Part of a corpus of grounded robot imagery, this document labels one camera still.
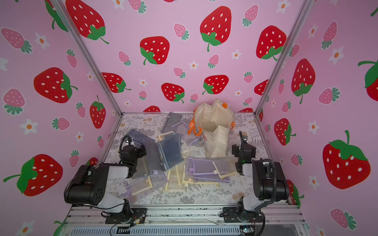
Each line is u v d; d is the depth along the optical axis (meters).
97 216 0.75
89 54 0.86
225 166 0.91
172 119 1.19
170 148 0.99
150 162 0.92
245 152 0.72
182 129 1.11
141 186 0.84
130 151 0.73
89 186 0.46
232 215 0.73
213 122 1.14
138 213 0.75
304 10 0.70
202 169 0.90
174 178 0.86
